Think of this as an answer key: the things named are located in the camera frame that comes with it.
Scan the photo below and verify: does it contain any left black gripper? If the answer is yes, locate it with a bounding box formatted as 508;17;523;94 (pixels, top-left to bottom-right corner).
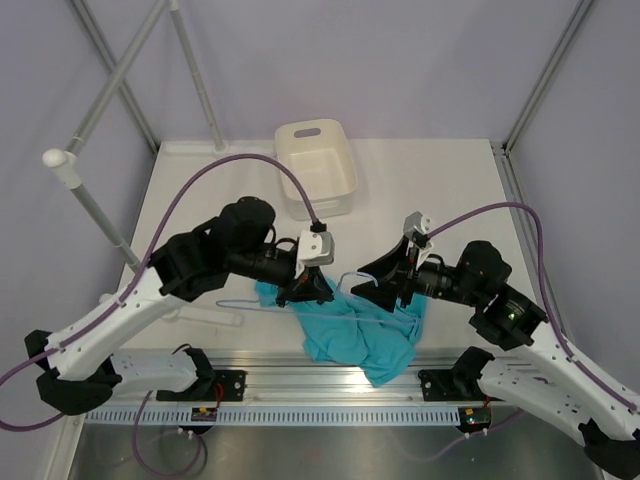
228;243;335;306

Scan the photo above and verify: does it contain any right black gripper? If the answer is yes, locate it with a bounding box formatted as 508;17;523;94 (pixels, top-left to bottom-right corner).
351;233;483;312

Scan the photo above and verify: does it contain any light blue wire hanger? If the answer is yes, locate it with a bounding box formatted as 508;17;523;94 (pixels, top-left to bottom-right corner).
215;271;427;330

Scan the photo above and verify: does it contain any turquoise t shirt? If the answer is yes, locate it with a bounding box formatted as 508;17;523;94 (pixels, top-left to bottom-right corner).
255;282;427;387

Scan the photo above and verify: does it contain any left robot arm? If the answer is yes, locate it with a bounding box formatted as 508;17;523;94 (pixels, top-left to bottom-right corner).
25;197;334;416

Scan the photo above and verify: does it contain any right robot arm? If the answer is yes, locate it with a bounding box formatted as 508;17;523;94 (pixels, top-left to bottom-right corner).
351;238;639;479

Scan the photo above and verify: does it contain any white plastic bin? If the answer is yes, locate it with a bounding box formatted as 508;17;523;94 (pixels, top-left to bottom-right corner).
275;119;358;218

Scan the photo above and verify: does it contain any white clothes rack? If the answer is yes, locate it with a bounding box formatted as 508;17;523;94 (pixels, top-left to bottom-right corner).
41;0;277;326

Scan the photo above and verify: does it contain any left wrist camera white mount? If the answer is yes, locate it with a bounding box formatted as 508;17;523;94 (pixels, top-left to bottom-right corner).
295;230;335;277

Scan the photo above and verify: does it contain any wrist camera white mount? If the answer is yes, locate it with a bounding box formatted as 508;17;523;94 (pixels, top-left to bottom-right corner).
295;230;335;277
403;211;434;270

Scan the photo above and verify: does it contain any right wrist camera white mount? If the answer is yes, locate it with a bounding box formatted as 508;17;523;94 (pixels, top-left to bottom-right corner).
403;211;434;270

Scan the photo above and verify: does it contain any aluminium mounting rail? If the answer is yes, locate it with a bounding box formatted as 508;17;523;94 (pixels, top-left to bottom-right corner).
99;348;561;404

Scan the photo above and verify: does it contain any white slotted cable duct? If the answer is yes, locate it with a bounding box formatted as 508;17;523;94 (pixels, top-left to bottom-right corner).
85;406;461;427

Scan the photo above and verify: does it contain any aluminium frame post right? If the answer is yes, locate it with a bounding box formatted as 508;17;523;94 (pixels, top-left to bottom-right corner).
502;0;598;154

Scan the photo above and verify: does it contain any aluminium frame post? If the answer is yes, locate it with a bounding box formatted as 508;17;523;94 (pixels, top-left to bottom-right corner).
502;0;598;154
66;0;160;155

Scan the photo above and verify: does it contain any aluminium frame post left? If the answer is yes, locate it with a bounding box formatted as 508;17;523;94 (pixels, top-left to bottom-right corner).
66;0;160;155

